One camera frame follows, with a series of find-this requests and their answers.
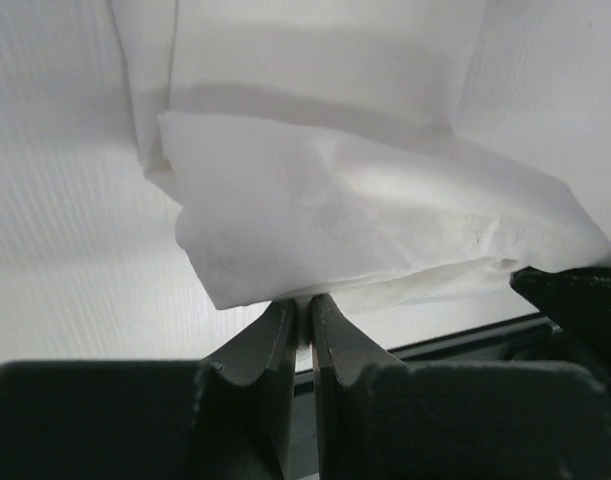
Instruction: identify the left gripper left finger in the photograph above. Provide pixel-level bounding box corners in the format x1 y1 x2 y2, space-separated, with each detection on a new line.
202 300 297 479

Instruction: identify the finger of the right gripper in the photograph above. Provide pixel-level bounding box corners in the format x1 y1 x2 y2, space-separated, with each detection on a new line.
510 268 611 360

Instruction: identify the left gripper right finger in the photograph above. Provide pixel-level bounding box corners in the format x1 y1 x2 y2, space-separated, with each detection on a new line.
309 294 400 479

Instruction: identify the white t shirt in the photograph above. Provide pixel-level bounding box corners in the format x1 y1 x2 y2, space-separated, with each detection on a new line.
112 1 611 310

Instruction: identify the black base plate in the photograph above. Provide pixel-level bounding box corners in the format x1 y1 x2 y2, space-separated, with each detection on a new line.
292 314 611 480

